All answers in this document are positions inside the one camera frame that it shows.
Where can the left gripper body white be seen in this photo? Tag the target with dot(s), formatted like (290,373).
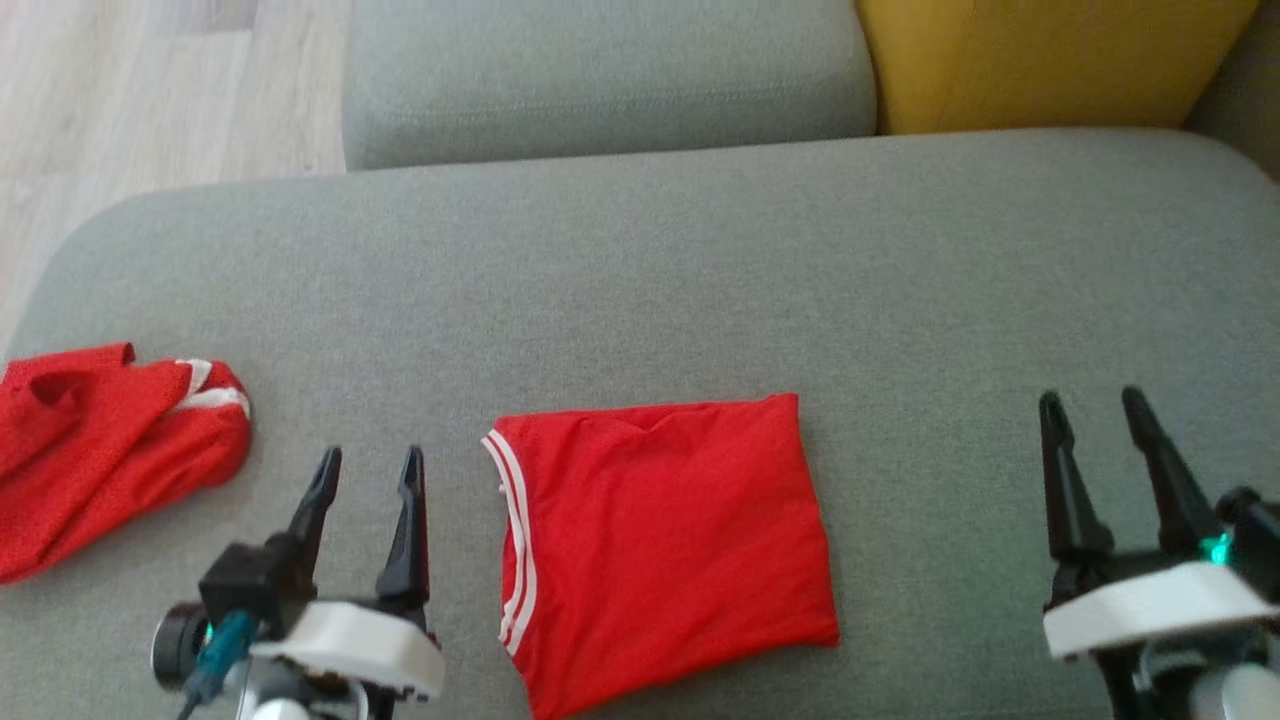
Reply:
(350,645)

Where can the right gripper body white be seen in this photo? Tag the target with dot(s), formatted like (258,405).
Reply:
(1150,605)

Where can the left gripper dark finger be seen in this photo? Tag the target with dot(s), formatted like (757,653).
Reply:
(315,520)
(410,540)

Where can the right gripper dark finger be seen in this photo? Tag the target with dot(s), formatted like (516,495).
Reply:
(1070,490)
(1175,490)

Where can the red white striped sports garment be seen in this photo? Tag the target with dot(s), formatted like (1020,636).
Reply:
(90,450)
(660,540)

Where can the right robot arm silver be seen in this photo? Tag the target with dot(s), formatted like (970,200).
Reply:
(1240,695)

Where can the grey sofa seat cushion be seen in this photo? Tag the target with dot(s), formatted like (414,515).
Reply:
(700,280)

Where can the large yellow sofa cushion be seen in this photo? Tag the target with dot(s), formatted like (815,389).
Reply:
(1050,60)

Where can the grey sofa back cushion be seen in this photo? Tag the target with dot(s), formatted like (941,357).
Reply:
(600,80)

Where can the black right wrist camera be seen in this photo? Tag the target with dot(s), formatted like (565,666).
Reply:
(1255,530)

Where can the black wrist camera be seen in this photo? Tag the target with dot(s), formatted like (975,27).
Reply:
(245,590)
(1255,530)

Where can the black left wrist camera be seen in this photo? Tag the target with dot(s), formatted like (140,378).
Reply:
(245,590)

